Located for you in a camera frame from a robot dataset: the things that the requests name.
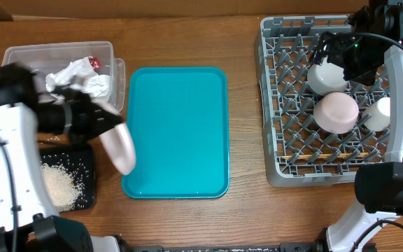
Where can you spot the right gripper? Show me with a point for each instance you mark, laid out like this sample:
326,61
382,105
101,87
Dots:
366,75

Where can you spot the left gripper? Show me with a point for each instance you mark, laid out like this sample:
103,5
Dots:
91,116

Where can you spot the white napkin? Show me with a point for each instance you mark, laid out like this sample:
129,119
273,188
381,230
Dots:
80,68
95,86

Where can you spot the grey small plate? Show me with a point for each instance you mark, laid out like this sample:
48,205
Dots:
326,78

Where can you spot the red wrapper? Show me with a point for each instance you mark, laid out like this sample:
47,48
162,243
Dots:
94,62

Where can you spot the pale green cup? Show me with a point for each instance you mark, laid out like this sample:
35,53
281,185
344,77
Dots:
378,115

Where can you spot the pink bowl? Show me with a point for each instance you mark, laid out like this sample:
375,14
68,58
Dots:
336,113

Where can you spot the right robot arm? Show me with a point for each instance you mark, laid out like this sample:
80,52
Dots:
378,186

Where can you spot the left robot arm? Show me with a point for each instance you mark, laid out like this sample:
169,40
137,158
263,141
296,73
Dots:
29,220

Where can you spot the scattered rice grains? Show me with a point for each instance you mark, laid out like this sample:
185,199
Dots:
49,139

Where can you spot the black plastic tray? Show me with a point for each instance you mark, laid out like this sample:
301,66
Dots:
83,151

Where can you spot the clear plastic bin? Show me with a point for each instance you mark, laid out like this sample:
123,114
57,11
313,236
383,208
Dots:
53,57

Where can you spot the pile of white rice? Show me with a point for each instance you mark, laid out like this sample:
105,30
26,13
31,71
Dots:
69,183

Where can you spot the grey dish rack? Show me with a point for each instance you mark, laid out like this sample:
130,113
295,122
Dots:
298,153

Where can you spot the teal serving tray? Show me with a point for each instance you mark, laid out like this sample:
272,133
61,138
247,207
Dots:
179,121

